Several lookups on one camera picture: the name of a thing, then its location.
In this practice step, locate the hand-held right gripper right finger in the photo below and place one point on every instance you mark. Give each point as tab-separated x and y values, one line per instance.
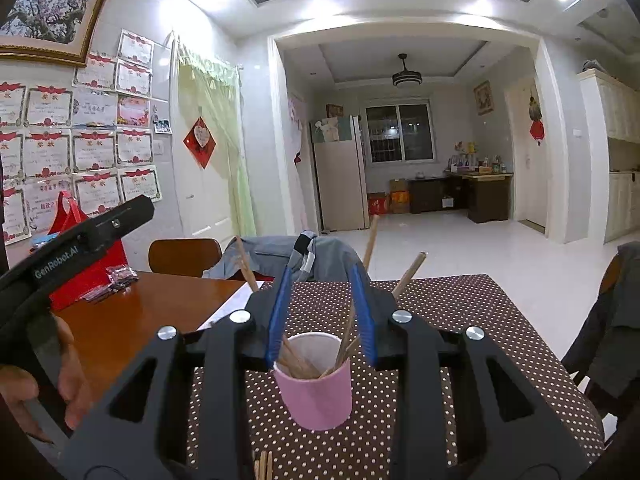
364	320

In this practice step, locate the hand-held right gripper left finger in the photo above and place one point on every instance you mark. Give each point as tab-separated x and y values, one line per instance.
277	320

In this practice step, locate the bunch of wooden chopsticks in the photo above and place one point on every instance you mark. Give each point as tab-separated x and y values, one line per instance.
246	264

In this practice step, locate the single wooden chopstick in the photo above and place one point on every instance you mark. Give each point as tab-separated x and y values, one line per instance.
371	240

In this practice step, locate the pink cup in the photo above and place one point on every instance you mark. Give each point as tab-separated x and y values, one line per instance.
315	400

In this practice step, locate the pile of wooden chopsticks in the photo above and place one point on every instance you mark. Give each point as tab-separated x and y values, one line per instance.
263	467

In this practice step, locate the person's left hand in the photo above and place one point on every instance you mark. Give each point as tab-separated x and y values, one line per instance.
75	380

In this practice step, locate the red tote bag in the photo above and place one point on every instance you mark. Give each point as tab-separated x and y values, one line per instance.
100	275

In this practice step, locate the clear bag of dark pieces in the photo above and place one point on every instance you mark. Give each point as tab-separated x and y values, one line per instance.
115	282

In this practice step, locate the brown polka dot table mat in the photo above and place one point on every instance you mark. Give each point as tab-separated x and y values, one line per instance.
450	310

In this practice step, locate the red cardboard box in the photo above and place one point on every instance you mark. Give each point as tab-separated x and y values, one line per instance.
378	204

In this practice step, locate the white interior door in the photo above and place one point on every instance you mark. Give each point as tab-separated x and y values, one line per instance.
192	200
522	185

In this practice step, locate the brown cardboard box stack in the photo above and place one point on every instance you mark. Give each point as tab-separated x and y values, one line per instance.
399	197

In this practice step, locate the white refrigerator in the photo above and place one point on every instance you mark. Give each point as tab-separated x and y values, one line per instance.
337	185

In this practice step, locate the dark low cabinet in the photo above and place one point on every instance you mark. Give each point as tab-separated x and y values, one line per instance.
427	195

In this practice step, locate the red diamond door ornament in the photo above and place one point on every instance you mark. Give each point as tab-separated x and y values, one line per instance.
199	142

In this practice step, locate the dark wooden desk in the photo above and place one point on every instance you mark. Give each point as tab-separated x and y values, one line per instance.
487	197

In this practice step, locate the green sheer curtain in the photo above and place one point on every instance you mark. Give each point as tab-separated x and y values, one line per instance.
220	125

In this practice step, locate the barred window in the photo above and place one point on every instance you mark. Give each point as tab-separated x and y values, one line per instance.
400	132

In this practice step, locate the cluster of desk bottles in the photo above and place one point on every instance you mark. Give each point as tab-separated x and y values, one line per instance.
475	162

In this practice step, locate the framed blossom painting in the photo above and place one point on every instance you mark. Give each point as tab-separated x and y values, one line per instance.
45	10

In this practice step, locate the round ceiling fan lamp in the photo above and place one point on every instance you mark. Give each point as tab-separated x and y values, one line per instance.
406	79

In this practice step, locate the dark grey jacket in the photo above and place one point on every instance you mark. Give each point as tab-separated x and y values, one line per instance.
610	340

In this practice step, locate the red hanging door ornament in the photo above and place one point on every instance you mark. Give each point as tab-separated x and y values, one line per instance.
537	130

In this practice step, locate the grey bundle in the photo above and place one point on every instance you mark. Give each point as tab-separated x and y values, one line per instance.
595	66

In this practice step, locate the wall of award certificates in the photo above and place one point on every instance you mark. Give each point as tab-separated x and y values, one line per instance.
95	150

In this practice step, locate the small wall photo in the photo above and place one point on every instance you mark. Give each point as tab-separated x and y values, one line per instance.
162	125

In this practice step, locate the pink wall hanging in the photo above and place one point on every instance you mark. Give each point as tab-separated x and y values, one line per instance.
297	120

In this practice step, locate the framed wall picture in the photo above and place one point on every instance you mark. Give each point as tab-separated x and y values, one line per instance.
483	97

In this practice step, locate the white wall cabinets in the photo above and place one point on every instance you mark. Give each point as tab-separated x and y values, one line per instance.
622	110

